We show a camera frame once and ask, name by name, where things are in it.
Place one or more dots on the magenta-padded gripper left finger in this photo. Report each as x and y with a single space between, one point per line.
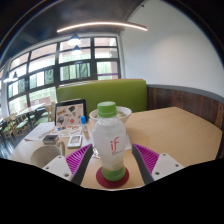
56 166

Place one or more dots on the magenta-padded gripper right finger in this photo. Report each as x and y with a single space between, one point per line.
166 165

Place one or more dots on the green-capped clear drink bottle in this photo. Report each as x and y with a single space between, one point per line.
109 140

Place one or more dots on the white mug with swirl print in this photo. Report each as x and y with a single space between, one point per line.
43 155

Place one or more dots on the small black box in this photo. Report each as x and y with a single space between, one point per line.
50 139

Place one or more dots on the white remote-like device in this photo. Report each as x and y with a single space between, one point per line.
75 141

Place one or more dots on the colourful printed card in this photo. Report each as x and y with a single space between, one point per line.
66 131

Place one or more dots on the white paper sheets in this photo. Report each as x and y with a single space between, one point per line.
38 131

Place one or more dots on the flat round red coaster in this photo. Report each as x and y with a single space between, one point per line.
100 181

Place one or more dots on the small blue-capped bottle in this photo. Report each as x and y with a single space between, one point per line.
84 124

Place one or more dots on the black-framed picture menu stand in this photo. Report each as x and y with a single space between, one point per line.
70 115

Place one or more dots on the group of wooden green-seat chairs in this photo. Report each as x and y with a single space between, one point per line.
13 125

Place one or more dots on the wooden dining table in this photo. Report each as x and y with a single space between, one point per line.
30 109

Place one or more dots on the white ceramic bowl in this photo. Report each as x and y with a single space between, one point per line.
124 112

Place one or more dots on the green upholstered booth bench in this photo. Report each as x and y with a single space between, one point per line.
100 91

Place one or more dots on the large dark-framed grid window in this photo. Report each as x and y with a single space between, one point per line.
66 66

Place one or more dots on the group of dark pendant lamps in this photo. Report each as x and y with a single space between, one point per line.
74 40

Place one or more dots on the long curved ceiling light strip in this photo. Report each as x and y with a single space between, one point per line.
100 24

